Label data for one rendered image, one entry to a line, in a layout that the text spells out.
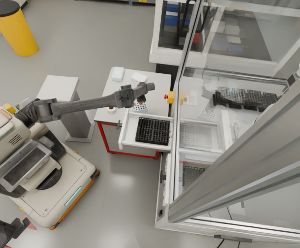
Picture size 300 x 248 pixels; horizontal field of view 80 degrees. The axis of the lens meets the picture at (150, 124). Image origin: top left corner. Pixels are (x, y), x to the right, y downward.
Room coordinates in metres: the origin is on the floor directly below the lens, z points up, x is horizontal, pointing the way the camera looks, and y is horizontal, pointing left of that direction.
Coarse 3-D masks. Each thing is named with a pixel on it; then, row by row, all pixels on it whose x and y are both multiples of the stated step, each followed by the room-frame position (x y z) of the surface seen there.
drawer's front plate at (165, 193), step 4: (168, 156) 0.43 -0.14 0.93; (168, 160) 0.40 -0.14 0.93; (168, 164) 0.38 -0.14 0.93; (168, 168) 0.35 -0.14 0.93; (168, 172) 0.33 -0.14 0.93; (168, 176) 0.31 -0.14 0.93; (164, 180) 0.31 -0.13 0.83; (168, 180) 0.28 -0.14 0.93; (168, 184) 0.26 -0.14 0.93; (168, 188) 0.24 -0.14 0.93; (164, 192) 0.23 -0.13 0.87; (168, 192) 0.22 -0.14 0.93; (164, 196) 0.20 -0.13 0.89; (168, 196) 0.20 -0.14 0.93; (164, 200) 0.18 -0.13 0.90; (164, 204) 0.16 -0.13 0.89
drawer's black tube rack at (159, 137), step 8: (144, 120) 0.69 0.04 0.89; (160, 120) 0.71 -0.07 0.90; (144, 128) 0.62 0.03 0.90; (152, 128) 0.63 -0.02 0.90; (160, 128) 0.64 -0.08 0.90; (168, 128) 0.66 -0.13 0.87; (136, 136) 0.57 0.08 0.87; (144, 136) 0.56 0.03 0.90; (152, 136) 0.57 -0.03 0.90; (160, 136) 0.58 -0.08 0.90; (168, 136) 0.58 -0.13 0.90; (160, 144) 0.53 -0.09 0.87
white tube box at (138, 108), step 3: (135, 102) 0.92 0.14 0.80; (144, 102) 0.94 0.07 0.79; (135, 105) 0.89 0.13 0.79; (138, 105) 0.90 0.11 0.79; (141, 105) 0.90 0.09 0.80; (144, 105) 0.90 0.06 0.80; (132, 108) 0.86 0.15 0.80; (135, 108) 0.86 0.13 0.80; (138, 108) 0.86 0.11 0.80; (141, 108) 0.87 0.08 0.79; (144, 108) 0.88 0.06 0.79; (147, 108) 0.87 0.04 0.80; (132, 111) 0.85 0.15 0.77; (135, 111) 0.84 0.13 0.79; (138, 111) 0.84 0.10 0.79; (141, 111) 0.85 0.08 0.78; (144, 111) 0.86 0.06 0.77; (147, 111) 0.87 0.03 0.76
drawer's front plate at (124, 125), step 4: (128, 108) 0.76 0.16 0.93; (128, 112) 0.74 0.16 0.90; (124, 116) 0.69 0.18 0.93; (128, 116) 0.74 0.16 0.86; (124, 120) 0.65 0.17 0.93; (124, 124) 0.62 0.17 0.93; (124, 128) 0.60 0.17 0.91; (120, 132) 0.56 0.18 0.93; (124, 132) 0.59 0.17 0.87; (120, 136) 0.53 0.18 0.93; (124, 136) 0.58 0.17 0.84; (120, 140) 0.50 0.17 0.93; (120, 144) 0.48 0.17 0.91; (120, 148) 0.48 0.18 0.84
